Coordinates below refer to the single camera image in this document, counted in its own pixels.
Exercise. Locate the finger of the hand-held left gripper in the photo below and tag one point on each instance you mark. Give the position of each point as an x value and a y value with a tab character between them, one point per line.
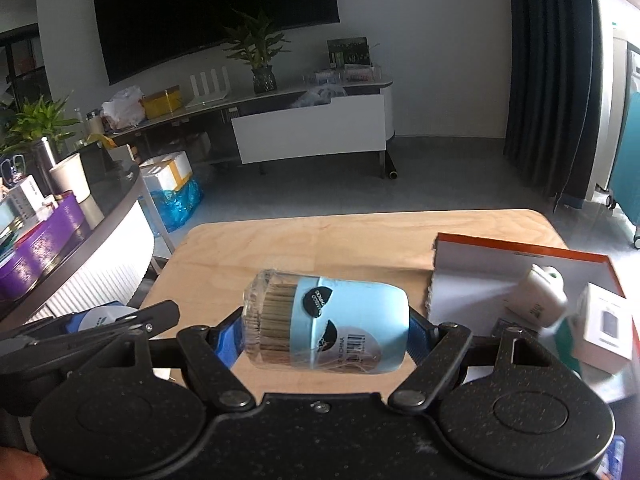
100	342
40	329

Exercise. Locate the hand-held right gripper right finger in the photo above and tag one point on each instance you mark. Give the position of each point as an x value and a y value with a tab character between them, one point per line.
424	340

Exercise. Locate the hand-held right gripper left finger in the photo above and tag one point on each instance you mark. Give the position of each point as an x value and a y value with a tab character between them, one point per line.
227	345

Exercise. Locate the blue card pack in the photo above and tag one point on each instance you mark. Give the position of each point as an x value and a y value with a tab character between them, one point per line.
100	317

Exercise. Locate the orange and white cardboard box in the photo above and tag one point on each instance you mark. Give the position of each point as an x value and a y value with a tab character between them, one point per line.
475	280

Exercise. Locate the white plug adapter green leaf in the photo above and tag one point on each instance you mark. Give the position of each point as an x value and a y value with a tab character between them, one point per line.
537	297

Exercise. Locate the green and white box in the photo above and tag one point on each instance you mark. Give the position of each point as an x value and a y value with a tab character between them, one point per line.
566	347

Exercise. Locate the small white charger box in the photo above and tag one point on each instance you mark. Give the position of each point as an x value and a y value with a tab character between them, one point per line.
602	330

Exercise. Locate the person's left hand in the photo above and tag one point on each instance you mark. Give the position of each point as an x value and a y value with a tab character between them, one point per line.
20	466

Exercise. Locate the purple box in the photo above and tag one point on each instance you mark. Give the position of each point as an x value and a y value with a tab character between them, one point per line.
40	255

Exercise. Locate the curved grey white counter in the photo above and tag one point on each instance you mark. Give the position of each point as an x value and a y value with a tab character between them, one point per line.
110	260

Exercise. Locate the white printed package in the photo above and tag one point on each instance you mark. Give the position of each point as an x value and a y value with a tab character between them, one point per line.
25	200

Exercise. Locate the white cup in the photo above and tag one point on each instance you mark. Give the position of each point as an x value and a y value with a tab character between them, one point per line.
70	177

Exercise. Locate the black tube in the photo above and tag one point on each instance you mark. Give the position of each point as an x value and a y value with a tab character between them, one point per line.
389	169

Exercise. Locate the white cardboard box yellow tape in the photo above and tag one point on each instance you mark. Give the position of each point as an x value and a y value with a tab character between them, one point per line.
167	170

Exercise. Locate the leafy plant in steel pot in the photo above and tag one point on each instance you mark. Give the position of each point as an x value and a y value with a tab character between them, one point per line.
40	125

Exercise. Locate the television console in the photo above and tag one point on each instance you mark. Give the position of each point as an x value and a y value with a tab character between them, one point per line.
210	110

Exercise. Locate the white plastic bag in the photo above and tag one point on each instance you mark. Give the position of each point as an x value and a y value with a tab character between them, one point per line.
122	107

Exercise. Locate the white router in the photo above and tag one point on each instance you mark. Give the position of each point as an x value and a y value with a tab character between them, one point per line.
207	89

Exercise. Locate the teal suitcase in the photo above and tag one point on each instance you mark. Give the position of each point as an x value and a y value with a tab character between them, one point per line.
625	170

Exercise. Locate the grey blue plastic bag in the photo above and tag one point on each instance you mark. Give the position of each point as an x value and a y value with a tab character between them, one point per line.
320	95

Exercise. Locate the clear plastic boxes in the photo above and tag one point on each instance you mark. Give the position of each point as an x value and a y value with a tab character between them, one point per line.
345	76

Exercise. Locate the potted plant in dark vase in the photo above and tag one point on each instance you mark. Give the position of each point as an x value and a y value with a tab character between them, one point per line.
257	55

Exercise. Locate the dark blue curtain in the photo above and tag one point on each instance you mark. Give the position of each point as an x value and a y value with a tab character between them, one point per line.
555	75

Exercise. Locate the green and black box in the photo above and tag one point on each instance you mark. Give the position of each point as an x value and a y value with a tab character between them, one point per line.
349	52

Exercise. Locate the black television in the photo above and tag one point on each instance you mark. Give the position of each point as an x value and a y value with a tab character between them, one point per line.
215	15

